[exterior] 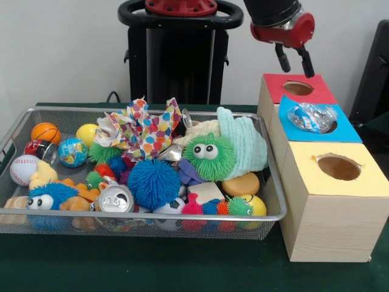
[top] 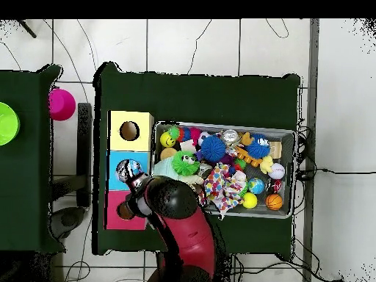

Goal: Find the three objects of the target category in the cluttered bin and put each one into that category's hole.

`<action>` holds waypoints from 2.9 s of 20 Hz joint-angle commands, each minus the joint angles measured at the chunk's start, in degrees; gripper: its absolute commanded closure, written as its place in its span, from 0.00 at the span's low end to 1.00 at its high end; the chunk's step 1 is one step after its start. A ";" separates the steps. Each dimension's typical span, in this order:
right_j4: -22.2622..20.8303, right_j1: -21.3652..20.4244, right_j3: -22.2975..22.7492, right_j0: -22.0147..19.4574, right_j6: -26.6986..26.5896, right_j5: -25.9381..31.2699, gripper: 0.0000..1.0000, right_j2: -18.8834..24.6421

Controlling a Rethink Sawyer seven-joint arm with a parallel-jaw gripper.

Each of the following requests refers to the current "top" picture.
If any mint green cloth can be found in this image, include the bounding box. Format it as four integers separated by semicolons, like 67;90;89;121
153;159;178;178

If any black upright panel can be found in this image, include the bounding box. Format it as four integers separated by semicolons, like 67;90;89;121
76;102;93;208

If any shallow silver mesh bin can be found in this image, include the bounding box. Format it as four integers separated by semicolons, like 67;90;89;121
151;120;298;220

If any blue spiky rubber ball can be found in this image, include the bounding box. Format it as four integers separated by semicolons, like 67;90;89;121
200;134;226;163

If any round orange sponge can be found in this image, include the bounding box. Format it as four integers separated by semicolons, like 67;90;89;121
159;147;178;161

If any colourful polka-dot cloth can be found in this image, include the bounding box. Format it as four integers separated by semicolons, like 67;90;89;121
202;162;248;220

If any rainbow spiky caterpillar toy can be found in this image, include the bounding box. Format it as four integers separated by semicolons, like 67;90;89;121
167;125;203;145

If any green plastic bowl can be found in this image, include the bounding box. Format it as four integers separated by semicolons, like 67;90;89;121
0;101;21;147

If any wooden three-hole box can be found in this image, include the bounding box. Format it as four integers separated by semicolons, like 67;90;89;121
104;109;155;231

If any silver-top drink can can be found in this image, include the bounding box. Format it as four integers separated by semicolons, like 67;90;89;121
221;129;240;146

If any dark slanted rod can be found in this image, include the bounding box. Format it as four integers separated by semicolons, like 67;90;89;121
17;19;38;40

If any cream knit cloth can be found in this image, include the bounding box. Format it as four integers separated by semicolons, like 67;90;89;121
178;174;205;186

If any crushed clear plastic bottle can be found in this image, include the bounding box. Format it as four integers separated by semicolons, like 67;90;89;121
115;158;145;184

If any yellow smiley ball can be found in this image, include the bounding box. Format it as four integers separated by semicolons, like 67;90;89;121
159;131;177;148

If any white baseball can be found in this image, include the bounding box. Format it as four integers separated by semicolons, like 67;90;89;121
267;162;286;180

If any black power cable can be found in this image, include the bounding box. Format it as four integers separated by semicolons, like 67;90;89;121
294;167;376;181

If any pink plastic bowl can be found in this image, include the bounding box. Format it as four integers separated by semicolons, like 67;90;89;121
48;87;76;122

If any dark green table cloth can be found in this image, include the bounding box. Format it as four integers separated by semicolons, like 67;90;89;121
0;63;67;254
92;61;302;256

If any green spiky rubber ball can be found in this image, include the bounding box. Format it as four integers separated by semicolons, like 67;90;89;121
171;150;201;176

